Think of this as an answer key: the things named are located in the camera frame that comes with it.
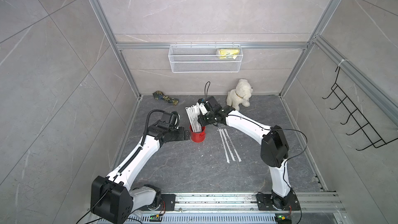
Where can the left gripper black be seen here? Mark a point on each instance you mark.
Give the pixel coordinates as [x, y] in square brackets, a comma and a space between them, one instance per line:
[181, 137]

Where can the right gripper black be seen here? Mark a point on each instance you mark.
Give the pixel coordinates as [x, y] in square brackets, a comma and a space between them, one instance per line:
[201, 118]

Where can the bundle of white straws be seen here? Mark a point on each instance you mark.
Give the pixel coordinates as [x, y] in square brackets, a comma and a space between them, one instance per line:
[193, 113]

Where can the red cup container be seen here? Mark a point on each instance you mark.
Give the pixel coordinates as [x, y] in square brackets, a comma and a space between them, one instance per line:
[197, 137]

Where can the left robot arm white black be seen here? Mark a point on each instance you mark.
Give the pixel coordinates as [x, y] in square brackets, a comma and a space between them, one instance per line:
[112, 196]

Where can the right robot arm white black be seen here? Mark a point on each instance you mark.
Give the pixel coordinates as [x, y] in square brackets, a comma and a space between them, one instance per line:
[274, 147]

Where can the white plush dog toy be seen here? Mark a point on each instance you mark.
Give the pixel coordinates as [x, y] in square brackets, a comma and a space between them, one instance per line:
[240, 95]

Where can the camouflage cloth piece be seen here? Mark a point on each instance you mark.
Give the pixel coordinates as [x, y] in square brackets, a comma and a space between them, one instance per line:
[159, 95]

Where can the yellow sponge in basket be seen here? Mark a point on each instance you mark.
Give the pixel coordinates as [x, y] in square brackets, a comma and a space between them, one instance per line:
[228, 53]

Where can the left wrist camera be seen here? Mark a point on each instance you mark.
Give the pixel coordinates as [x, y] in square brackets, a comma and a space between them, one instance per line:
[169, 121]

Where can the white wire mesh basket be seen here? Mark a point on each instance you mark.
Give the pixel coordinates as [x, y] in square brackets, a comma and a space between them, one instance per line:
[202, 59]

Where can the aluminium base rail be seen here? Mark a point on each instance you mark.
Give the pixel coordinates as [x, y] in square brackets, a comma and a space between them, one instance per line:
[218, 202]

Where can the black wire hook rack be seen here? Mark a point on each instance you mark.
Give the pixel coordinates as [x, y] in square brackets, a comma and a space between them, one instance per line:
[362, 125]

